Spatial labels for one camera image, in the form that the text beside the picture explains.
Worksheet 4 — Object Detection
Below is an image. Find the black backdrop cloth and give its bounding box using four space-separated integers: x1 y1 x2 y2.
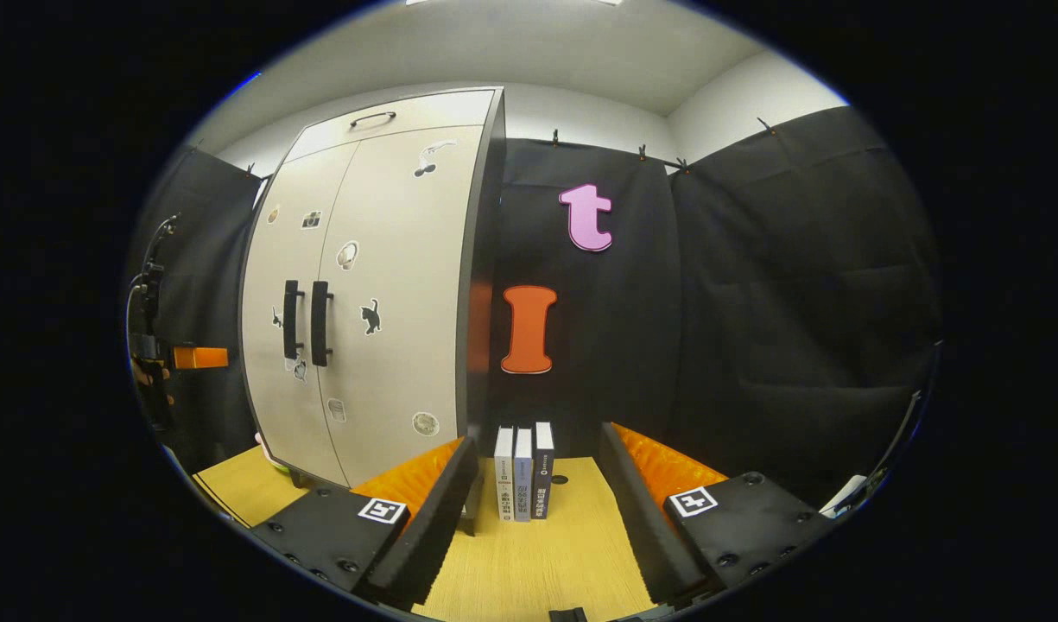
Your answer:
127 104 942 511

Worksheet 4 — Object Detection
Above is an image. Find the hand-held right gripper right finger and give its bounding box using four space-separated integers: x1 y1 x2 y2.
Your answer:
599 422 849 606

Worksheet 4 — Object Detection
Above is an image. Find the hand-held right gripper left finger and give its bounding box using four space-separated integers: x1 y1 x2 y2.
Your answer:
250 436 479 610

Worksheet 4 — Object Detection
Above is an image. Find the white book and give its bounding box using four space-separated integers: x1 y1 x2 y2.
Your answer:
494 426 516 522

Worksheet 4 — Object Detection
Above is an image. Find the white cabinet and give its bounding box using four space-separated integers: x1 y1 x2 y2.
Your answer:
239 86 508 536

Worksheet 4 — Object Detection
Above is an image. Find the lavender book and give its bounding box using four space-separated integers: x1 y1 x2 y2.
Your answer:
513 428 535 522

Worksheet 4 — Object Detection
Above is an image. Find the white side table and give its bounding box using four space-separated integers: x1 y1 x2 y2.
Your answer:
818 473 871 519

